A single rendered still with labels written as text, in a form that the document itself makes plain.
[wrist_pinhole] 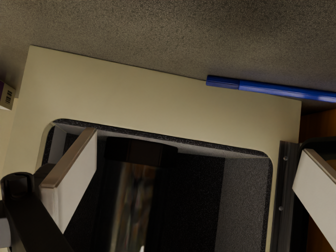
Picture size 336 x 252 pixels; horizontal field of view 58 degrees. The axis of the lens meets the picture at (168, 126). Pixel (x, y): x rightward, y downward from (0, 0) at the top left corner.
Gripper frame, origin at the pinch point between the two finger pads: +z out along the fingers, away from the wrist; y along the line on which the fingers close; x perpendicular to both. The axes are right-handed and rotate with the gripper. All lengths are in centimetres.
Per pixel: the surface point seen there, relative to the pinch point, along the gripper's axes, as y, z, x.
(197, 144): 1.6, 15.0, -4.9
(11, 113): -38, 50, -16
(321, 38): 8.2, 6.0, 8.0
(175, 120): -1.2, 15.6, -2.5
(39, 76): -15.6, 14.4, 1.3
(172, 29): -2.4, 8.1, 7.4
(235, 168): 8.7, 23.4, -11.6
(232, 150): 5.8, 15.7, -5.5
